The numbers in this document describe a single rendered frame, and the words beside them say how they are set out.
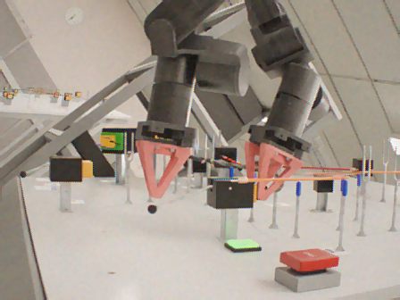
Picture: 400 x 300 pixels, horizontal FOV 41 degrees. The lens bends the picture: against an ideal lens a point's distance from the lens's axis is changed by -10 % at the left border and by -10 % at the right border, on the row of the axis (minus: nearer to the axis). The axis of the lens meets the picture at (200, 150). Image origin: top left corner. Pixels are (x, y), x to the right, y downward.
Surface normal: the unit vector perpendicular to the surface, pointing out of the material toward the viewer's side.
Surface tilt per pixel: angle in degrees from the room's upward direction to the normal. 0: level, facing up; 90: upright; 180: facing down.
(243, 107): 90
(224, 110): 90
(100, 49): 90
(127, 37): 90
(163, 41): 140
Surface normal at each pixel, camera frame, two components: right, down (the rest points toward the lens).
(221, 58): -0.34, 0.56
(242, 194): 0.28, 0.06
